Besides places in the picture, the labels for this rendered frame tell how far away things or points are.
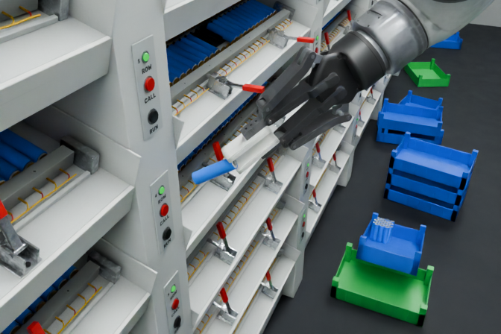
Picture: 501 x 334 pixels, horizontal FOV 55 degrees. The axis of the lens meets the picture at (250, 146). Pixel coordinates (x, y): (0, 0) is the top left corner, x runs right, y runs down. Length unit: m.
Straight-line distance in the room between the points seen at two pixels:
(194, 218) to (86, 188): 0.28
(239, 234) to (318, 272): 0.75
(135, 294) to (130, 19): 0.39
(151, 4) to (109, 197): 0.23
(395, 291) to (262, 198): 0.75
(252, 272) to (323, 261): 0.61
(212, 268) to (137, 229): 0.37
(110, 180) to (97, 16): 0.20
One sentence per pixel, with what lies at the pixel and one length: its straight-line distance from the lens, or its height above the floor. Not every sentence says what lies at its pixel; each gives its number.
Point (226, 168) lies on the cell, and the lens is 0.64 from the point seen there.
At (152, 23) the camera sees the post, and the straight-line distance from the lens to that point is 0.58.
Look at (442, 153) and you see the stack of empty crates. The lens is 2.22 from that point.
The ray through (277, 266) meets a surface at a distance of 1.54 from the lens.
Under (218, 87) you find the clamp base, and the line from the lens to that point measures 0.80.
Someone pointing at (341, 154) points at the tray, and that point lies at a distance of 2.10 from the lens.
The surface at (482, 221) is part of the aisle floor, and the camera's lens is 2.20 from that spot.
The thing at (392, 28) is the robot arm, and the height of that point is 1.09.
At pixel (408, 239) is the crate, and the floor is 0.01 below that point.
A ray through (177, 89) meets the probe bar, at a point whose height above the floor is 0.97.
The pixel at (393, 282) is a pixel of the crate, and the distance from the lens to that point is 1.81.
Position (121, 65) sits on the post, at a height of 1.08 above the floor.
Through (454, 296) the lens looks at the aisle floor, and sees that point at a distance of 1.84.
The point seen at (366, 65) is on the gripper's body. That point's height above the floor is 1.05.
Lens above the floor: 1.27
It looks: 31 degrees down
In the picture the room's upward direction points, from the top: straight up
